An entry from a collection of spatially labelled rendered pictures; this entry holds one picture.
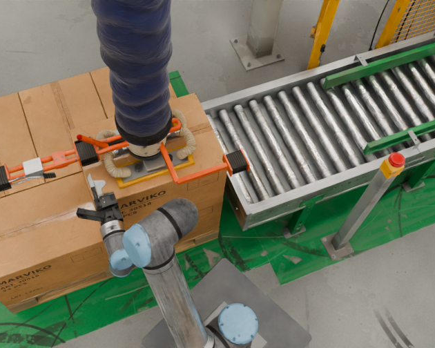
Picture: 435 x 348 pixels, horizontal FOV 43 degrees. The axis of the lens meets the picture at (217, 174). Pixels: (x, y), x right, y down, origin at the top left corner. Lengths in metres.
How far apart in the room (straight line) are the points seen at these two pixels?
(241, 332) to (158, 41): 1.04
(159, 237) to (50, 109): 1.64
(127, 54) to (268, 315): 1.22
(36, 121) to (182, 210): 1.59
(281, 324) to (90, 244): 0.97
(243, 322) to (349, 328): 1.26
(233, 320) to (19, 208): 1.28
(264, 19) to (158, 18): 2.06
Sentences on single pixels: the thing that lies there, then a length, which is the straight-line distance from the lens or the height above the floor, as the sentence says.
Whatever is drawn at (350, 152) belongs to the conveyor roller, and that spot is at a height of 0.55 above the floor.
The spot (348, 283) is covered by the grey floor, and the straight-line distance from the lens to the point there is 3.28.
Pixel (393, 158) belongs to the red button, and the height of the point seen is 1.04.
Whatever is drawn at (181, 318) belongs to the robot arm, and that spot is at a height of 1.25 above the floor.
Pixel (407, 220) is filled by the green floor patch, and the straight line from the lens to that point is 3.55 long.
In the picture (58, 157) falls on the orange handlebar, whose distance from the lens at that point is 2.27.
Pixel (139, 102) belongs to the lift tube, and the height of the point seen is 1.44.
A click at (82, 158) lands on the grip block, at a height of 1.09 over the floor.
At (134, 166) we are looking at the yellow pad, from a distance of 2.34.
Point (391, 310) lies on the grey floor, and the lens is 3.32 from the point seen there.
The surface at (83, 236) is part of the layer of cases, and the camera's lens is 2.70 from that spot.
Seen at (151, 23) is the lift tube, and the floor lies 1.81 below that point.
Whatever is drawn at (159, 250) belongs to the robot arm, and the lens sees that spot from 1.60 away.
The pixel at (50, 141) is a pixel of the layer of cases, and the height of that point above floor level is 0.54.
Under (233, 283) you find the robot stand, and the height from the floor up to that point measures 0.75.
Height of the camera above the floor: 3.02
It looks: 62 degrees down
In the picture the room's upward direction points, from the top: 7 degrees clockwise
